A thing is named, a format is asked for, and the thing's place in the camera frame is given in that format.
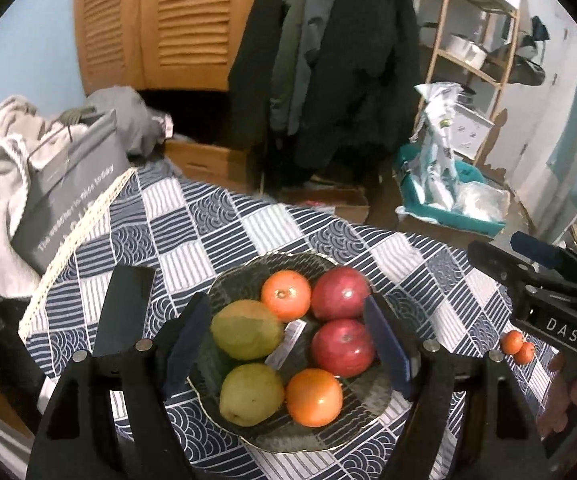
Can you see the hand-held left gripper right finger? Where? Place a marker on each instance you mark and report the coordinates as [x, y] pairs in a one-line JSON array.
[[387, 347]]

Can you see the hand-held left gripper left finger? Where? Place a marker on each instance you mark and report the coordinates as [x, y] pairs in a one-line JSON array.
[[188, 345]]

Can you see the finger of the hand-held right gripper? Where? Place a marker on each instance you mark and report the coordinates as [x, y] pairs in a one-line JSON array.
[[536, 250], [498, 262]]

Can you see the red apple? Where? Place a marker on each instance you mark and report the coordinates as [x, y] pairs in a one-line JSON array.
[[341, 292], [343, 347]]

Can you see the green pear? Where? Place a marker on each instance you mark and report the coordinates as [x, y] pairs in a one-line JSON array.
[[251, 394], [246, 330]]

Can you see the dark glass plate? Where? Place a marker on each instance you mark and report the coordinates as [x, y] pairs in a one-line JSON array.
[[248, 280]]

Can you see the large orange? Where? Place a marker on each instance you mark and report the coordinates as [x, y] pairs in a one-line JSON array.
[[314, 397], [286, 295]]

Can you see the person's right hand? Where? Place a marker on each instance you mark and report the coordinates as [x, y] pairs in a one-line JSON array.
[[556, 405]]

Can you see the clear plastic bag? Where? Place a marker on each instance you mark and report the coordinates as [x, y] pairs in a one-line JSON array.
[[483, 202]]

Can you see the small tangerine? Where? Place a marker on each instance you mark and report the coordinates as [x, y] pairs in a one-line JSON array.
[[526, 353], [512, 342]]

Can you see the black smartphone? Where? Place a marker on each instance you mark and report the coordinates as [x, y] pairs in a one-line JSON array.
[[123, 305]]

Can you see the teal plastic bin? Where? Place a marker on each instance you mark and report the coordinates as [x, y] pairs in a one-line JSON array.
[[468, 172]]

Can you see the printed plastic bag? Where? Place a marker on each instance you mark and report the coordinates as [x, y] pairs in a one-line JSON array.
[[438, 150]]

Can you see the white storage box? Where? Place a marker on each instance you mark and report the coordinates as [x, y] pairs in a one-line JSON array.
[[468, 130]]

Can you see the navy white patterned tablecloth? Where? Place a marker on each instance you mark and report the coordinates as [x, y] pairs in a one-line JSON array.
[[268, 225]]

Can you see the flat cardboard box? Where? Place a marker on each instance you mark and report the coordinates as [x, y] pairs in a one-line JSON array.
[[328, 202]]

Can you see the wooden drawer box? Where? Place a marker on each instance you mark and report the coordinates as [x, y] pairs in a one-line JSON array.
[[208, 162]]

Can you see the wooden shelf rack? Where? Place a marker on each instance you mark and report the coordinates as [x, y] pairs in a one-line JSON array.
[[506, 55]]

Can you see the grey paper bag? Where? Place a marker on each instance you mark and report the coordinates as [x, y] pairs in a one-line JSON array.
[[68, 180]]

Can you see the white basin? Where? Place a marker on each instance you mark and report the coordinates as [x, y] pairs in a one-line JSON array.
[[464, 50]]

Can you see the grey garment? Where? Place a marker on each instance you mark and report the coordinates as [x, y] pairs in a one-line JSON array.
[[128, 120]]

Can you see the dark hanging coats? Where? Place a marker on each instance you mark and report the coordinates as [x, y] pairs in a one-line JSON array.
[[348, 60]]

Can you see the wooden louvered cabinet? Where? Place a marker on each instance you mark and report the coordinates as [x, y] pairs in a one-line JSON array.
[[168, 20]]

